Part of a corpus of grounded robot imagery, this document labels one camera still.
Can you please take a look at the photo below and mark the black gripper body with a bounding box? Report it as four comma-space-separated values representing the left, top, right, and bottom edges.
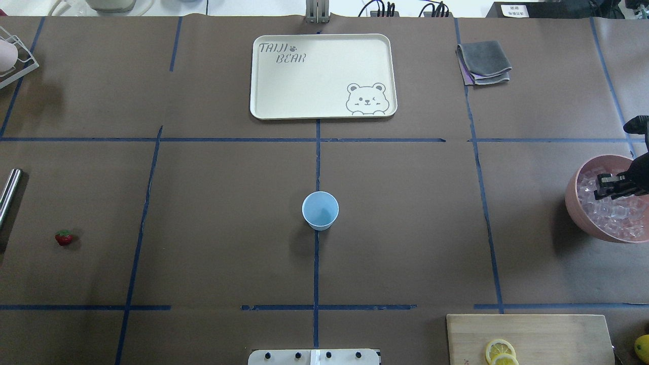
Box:
618, 153, 648, 196

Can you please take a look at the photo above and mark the red strawberry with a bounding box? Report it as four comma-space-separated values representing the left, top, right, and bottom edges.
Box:
55, 230, 75, 246

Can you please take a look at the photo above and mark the pink bowl of ice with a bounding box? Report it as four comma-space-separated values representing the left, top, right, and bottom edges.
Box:
565, 155, 647, 243

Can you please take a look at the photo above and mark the light blue paper cup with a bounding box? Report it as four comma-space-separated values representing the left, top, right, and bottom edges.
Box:
301, 191, 339, 231

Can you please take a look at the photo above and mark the whole yellow lemon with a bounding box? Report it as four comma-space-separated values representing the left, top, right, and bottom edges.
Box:
633, 334, 649, 364

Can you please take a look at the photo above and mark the wooden cutting board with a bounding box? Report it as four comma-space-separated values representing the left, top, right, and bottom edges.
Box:
446, 314, 615, 364

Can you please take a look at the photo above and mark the grey folded cloth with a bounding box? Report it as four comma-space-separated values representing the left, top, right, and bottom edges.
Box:
456, 40, 512, 86

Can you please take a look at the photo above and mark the lemon slice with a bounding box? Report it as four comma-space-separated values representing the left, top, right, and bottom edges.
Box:
484, 338, 517, 364
490, 353, 519, 365

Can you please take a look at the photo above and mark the cream bear serving tray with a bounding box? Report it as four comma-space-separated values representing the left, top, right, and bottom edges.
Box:
249, 34, 398, 120

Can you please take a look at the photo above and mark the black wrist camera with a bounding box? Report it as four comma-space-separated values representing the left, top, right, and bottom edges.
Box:
623, 115, 649, 135

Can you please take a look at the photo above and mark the aluminium frame post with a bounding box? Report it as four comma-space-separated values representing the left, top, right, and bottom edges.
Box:
305, 0, 331, 24

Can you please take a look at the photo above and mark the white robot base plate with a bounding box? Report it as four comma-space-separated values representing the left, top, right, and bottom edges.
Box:
247, 348, 382, 364

